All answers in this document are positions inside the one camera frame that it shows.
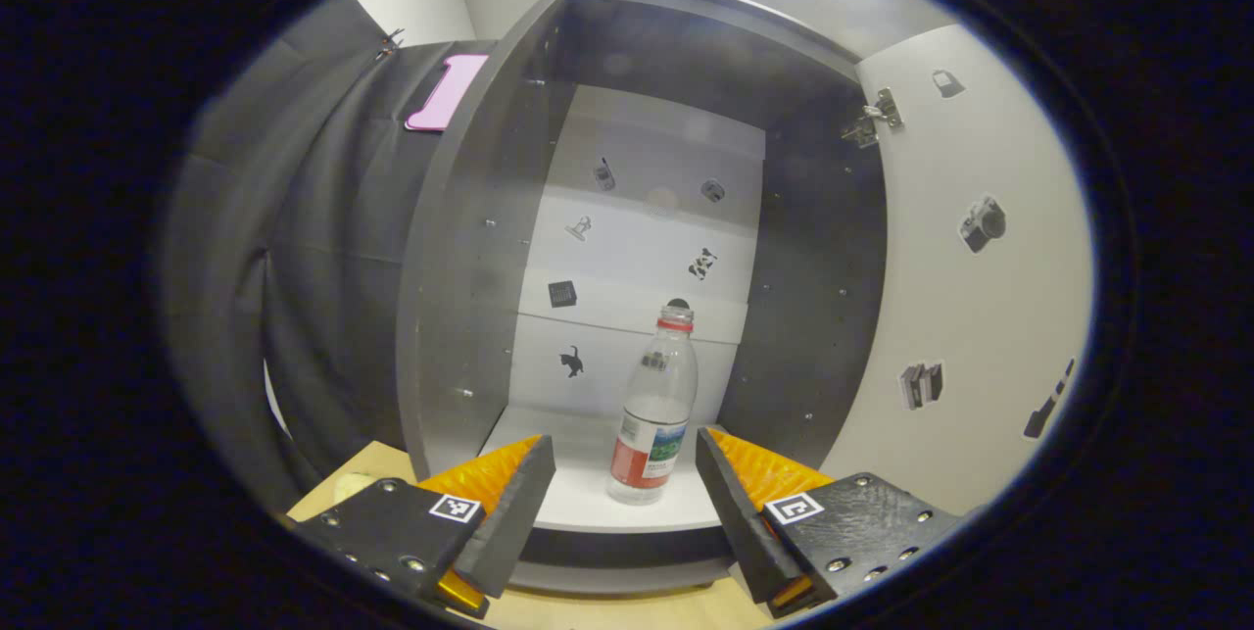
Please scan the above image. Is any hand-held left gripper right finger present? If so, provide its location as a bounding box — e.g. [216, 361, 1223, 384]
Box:
[696, 426, 966, 616]

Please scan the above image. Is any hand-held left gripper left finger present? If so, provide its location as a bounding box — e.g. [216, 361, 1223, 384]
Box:
[289, 434, 556, 619]

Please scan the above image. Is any clear plastic bottle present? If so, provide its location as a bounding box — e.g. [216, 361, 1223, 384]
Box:
[605, 302, 699, 506]

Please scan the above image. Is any dark grey cabinet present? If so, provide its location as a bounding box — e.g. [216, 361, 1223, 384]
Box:
[395, 0, 888, 597]

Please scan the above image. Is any metal door hinge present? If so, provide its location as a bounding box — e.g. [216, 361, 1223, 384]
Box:
[841, 87, 904, 149]

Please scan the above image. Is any black backdrop cloth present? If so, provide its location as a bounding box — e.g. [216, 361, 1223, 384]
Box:
[162, 0, 501, 513]

